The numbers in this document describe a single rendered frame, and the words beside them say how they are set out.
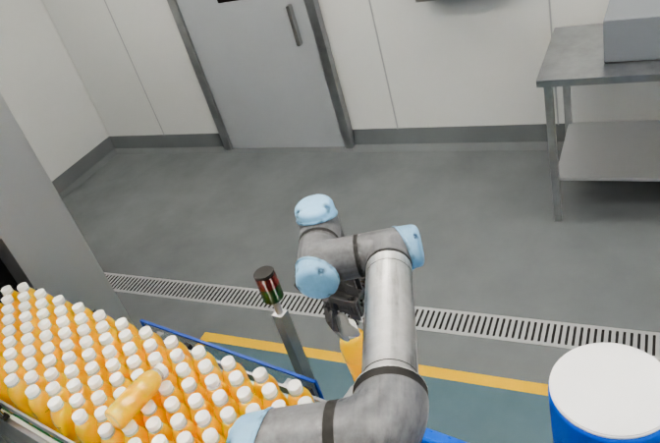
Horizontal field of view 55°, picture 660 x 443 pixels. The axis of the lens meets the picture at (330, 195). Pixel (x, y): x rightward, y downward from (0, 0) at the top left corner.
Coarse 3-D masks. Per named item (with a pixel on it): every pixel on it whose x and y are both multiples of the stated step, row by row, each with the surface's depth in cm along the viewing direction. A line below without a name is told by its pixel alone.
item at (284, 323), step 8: (288, 312) 192; (280, 320) 190; (288, 320) 192; (280, 328) 193; (288, 328) 193; (280, 336) 196; (288, 336) 194; (296, 336) 197; (288, 344) 196; (296, 344) 197; (288, 352) 199; (296, 352) 198; (296, 360) 200; (304, 360) 202; (296, 368) 203; (304, 368) 203; (312, 376) 207
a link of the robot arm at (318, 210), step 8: (304, 200) 117; (312, 200) 116; (320, 200) 115; (328, 200) 115; (296, 208) 116; (304, 208) 115; (312, 208) 114; (320, 208) 114; (328, 208) 114; (296, 216) 115; (304, 216) 113; (312, 216) 113; (320, 216) 113; (328, 216) 114; (336, 216) 116; (304, 224) 114; (312, 224) 113; (320, 224) 113; (328, 224) 114; (336, 224) 116; (336, 232) 114
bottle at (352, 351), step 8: (360, 336) 137; (344, 344) 137; (352, 344) 136; (360, 344) 137; (344, 352) 138; (352, 352) 137; (360, 352) 137; (352, 360) 138; (360, 360) 138; (352, 368) 141; (360, 368) 140; (352, 376) 146
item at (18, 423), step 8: (0, 424) 221; (8, 424) 212; (16, 424) 210; (24, 424) 208; (0, 432) 231; (8, 432) 221; (16, 432) 213; (24, 432) 206; (32, 432) 205; (40, 432) 203; (8, 440) 239; (16, 440) 222; (24, 440) 213; (32, 440) 204; (40, 440) 201; (48, 440) 200
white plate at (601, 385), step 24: (576, 360) 158; (600, 360) 156; (624, 360) 154; (648, 360) 152; (552, 384) 154; (576, 384) 152; (600, 384) 150; (624, 384) 149; (648, 384) 147; (576, 408) 147; (600, 408) 145; (624, 408) 144; (648, 408) 142; (600, 432) 140; (624, 432) 139; (648, 432) 138
